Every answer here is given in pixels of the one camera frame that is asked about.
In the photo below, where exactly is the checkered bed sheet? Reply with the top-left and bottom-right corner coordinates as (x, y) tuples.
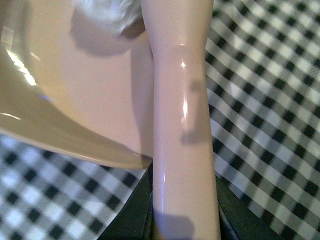
(0, 0), (320, 240)

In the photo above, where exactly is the white paper trash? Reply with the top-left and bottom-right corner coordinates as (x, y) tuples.
(75, 0), (143, 36)

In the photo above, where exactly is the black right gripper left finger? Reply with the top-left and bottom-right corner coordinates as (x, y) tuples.
(98, 164), (154, 240)

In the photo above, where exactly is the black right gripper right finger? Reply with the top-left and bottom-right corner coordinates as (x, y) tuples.
(216, 178), (280, 240)

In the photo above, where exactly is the beige plastic dustpan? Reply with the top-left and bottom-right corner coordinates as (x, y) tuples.
(0, 0), (154, 169)

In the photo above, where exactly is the beige hand brush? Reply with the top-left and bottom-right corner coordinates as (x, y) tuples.
(141, 0), (221, 240)

